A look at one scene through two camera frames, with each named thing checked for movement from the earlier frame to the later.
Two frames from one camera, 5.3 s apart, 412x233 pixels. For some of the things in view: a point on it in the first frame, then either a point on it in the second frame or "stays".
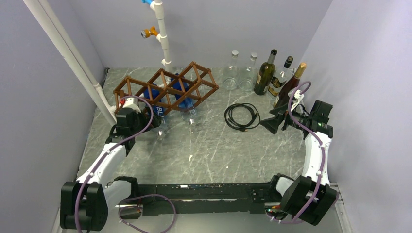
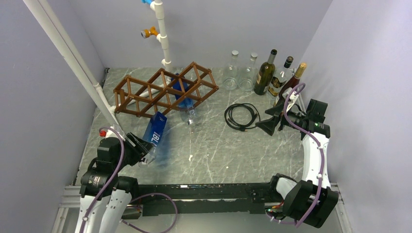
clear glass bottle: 231,75 stays
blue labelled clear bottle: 153,97 to 153,133
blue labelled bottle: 184,98 stays
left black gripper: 156,121 to 141,147
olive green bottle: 266,74 stays
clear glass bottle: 248,78 stays
